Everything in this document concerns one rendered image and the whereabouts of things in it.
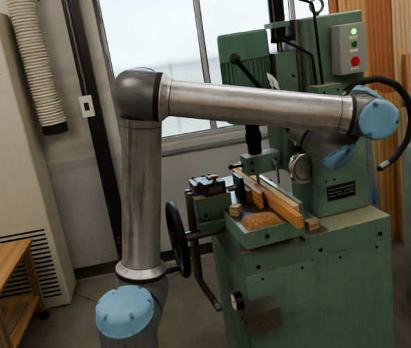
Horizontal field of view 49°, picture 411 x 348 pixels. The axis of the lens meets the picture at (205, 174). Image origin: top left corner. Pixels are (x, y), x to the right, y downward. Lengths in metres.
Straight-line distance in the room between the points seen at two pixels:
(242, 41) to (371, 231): 0.81
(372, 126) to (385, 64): 2.18
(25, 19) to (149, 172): 1.77
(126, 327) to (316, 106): 0.69
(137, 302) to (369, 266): 0.93
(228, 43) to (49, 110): 1.53
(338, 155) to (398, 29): 2.12
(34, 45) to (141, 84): 1.82
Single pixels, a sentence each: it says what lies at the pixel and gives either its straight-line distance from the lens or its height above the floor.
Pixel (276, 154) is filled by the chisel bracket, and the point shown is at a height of 1.06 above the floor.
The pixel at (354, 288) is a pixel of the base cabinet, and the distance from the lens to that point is 1.80.
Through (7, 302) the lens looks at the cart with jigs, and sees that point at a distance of 3.01.
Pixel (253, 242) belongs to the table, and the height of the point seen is 0.86.
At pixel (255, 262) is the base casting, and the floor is 0.76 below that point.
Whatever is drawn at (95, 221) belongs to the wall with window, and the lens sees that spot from 3.17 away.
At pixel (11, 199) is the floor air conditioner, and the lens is 2.88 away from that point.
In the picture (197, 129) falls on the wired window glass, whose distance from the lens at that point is 3.08.
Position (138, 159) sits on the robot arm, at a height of 1.23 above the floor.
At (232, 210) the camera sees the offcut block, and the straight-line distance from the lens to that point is 1.57.
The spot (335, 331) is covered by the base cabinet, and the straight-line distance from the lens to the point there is 1.85.
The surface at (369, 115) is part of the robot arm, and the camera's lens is 1.05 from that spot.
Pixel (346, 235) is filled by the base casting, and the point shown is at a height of 0.77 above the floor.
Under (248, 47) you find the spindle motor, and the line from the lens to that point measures 1.53.
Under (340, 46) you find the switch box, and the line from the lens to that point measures 1.58.
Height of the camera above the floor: 1.51
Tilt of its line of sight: 17 degrees down
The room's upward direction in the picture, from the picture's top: 9 degrees counter-clockwise
